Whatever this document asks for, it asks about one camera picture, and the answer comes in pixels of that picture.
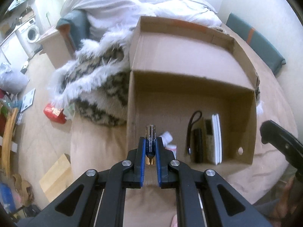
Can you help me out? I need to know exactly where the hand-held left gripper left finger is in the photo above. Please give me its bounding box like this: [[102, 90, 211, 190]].
[[21, 137, 146, 227]]

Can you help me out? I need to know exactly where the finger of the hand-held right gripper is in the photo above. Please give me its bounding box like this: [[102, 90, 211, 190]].
[[260, 120, 303, 171]]

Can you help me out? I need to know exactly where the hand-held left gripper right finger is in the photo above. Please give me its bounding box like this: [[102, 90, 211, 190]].
[[156, 137, 273, 227]]

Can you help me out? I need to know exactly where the black and gold battery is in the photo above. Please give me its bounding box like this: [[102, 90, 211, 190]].
[[145, 124, 157, 165]]

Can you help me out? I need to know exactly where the black device with strap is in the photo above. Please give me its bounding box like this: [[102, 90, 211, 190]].
[[187, 111, 204, 163]]

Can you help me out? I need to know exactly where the cardboard box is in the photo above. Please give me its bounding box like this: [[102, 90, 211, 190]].
[[126, 16, 261, 165]]

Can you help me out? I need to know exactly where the person's right hand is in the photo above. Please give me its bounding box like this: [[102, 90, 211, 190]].
[[275, 177, 299, 220]]

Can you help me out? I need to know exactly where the flat cardboard piece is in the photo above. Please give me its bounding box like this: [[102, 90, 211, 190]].
[[39, 154, 74, 202]]

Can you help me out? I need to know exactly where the fuzzy black and white blanket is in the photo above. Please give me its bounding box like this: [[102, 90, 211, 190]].
[[47, 27, 264, 126]]

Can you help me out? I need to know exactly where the red packet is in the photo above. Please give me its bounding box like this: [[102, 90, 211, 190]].
[[43, 102, 67, 124]]

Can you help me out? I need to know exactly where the teal cushion with orange stripe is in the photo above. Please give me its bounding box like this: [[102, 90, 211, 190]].
[[226, 13, 286, 76]]

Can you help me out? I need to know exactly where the grey bathroom scale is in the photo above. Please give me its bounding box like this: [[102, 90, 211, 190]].
[[20, 87, 36, 113]]

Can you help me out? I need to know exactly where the wooden rack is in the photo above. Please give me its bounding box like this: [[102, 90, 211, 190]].
[[0, 106, 19, 178]]

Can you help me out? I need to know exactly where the wooden nightstand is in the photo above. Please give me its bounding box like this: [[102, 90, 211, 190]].
[[37, 27, 76, 69]]

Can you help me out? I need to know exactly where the grey plastic bag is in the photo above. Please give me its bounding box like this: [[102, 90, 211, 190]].
[[0, 63, 30, 94]]

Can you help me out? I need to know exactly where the white duvet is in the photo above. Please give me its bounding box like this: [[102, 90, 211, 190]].
[[60, 0, 222, 40]]

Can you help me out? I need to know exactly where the white washing machine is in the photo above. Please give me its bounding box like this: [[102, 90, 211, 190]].
[[18, 19, 42, 52]]

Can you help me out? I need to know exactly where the white kitchen counter cabinet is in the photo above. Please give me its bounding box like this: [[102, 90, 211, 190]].
[[0, 32, 31, 63]]

